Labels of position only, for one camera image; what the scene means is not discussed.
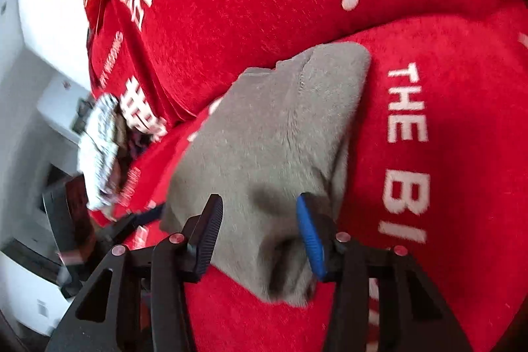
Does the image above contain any white cabinet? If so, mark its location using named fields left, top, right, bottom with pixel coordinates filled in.
left=36, top=75, right=90, bottom=144

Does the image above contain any red folded blanket, large print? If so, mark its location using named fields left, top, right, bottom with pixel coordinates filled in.
left=88, top=0, right=528, bottom=127

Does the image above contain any dark blue and red cloth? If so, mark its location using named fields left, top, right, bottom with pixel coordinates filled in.
left=124, top=125, right=154, bottom=164

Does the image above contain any grey small garment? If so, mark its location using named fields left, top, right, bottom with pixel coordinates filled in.
left=160, top=41, right=373, bottom=307

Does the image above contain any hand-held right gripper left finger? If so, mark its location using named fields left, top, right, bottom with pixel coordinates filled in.
left=45, top=194, right=224, bottom=352

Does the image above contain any brown cloth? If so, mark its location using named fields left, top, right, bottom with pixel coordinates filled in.
left=105, top=105, right=138, bottom=205

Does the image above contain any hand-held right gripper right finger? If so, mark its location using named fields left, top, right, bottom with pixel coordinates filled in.
left=296, top=193, right=473, bottom=352

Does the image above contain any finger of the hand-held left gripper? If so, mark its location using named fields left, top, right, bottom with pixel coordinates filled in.
left=101, top=204, right=166, bottom=240

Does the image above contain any red blanket with white lettering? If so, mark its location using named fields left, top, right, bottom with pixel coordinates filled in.
left=88, top=8, right=528, bottom=352

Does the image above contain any white patterned cloth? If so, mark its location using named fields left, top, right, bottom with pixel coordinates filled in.
left=76, top=94, right=125, bottom=211

